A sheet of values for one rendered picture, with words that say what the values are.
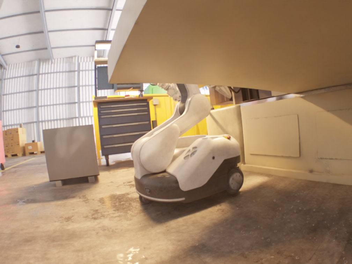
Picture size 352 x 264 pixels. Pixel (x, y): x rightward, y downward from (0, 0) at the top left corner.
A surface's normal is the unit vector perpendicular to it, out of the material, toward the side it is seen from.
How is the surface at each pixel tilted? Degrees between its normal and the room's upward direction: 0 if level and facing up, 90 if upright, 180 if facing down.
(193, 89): 90
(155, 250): 0
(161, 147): 90
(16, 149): 90
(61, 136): 90
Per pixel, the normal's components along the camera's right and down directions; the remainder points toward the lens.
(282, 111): -0.88, 0.10
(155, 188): -0.52, 0.07
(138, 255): -0.11, -0.99
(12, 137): 0.42, -0.03
